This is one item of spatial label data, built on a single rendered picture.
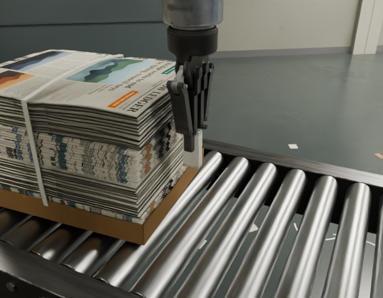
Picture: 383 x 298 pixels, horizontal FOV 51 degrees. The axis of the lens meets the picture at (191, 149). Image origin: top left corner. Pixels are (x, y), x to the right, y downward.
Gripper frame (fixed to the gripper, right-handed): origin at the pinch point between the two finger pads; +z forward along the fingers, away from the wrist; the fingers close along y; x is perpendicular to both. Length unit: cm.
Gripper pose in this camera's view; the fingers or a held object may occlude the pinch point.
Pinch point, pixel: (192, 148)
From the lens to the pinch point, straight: 67.8
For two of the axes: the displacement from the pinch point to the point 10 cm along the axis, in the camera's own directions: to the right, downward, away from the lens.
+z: 0.0, 8.9, 4.6
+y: -4.3, 4.2, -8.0
